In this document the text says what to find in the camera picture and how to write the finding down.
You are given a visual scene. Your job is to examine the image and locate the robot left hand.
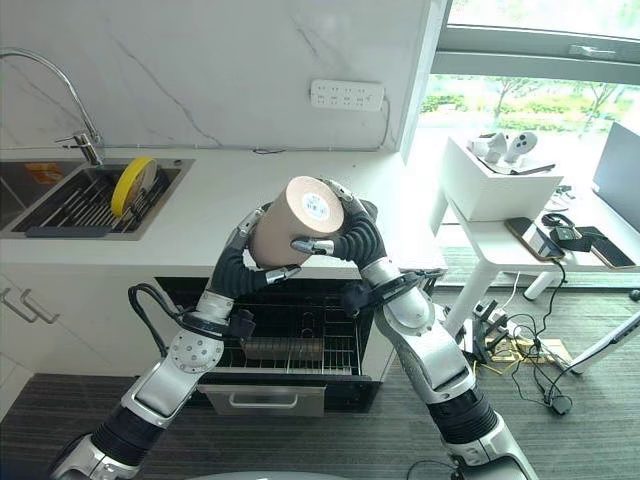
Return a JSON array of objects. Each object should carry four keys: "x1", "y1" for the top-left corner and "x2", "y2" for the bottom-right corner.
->
[{"x1": 202, "y1": 204, "x2": 303, "y2": 308}]

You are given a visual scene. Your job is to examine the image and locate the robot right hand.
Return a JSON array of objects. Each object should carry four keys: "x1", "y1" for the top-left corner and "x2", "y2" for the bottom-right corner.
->
[{"x1": 290, "y1": 176, "x2": 394, "y2": 274}]

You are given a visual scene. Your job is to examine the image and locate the tan cylindrical cup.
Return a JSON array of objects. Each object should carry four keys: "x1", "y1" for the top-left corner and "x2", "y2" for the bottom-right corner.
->
[{"x1": 246, "y1": 175, "x2": 347, "y2": 268}]

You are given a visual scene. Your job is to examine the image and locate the dishwasher drawer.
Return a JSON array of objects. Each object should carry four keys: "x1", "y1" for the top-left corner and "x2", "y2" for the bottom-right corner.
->
[{"x1": 153, "y1": 276, "x2": 383, "y2": 417}]

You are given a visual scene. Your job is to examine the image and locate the yellow rimmed plate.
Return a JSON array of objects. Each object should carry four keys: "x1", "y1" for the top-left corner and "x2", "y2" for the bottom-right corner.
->
[{"x1": 111, "y1": 156, "x2": 158, "y2": 220}]

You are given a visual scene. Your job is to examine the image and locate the white power strip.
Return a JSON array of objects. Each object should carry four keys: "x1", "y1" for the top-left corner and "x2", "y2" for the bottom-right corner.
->
[{"x1": 309, "y1": 78, "x2": 387, "y2": 110}]

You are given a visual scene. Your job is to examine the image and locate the white storage box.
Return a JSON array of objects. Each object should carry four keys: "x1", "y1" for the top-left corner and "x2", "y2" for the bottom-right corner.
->
[{"x1": 439, "y1": 135, "x2": 565, "y2": 224}]

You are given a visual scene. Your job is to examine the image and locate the black sink drying rack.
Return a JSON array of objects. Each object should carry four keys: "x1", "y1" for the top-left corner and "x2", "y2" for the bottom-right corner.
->
[{"x1": 13, "y1": 169, "x2": 172, "y2": 239}]

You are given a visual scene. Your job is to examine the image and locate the stainless steel sink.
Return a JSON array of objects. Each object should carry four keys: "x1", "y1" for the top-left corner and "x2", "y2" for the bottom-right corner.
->
[{"x1": 0, "y1": 158, "x2": 197, "y2": 242}]

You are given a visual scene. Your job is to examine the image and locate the smartphone with brown case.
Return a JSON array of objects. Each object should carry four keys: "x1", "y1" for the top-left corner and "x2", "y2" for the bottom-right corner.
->
[{"x1": 504, "y1": 216, "x2": 566, "y2": 262}]

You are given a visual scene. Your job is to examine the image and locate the white VR controller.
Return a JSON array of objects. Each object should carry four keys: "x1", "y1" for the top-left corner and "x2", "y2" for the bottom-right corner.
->
[{"x1": 503, "y1": 132, "x2": 540, "y2": 165}]

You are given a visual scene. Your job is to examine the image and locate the white side table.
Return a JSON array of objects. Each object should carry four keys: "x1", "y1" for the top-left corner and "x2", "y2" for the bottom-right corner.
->
[{"x1": 439, "y1": 184, "x2": 640, "y2": 346}]

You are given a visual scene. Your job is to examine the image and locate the black smartwatch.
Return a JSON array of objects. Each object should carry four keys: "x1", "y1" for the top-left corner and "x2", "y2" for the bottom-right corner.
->
[{"x1": 541, "y1": 213, "x2": 591, "y2": 252}]

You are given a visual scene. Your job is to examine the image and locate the orange sink sticker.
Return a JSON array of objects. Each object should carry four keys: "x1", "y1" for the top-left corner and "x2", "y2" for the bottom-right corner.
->
[{"x1": 27, "y1": 163, "x2": 64, "y2": 185}]

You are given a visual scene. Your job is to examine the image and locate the chrome kitchen faucet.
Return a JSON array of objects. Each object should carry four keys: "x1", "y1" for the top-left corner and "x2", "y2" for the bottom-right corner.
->
[{"x1": 0, "y1": 47, "x2": 105, "y2": 167}]

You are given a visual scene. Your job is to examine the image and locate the black smartphone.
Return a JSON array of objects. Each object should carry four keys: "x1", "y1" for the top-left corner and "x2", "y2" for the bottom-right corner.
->
[{"x1": 574, "y1": 226, "x2": 637, "y2": 270}]

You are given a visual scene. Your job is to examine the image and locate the dark monitor screen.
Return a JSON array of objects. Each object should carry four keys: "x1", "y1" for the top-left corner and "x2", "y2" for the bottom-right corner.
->
[{"x1": 591, "y1": 121, "x2": 640, "y2": 217}]

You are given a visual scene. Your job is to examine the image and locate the wire dishwasher rack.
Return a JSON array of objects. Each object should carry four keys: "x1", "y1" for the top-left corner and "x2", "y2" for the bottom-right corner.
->
[{"x1": 215, "y1": 294, "x2": 362, "y2": 376}]

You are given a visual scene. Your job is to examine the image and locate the silver cabinet handle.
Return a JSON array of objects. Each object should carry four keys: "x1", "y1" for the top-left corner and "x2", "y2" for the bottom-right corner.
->
[{"x1": 0, "y1": 288, "x2": 60, "y2": 324}]

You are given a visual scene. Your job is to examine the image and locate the black floor cables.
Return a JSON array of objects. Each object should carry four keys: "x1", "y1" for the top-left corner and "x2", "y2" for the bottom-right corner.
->
[{"x1": 469, "y1": 259, "x2": 589, "y2": 416}]

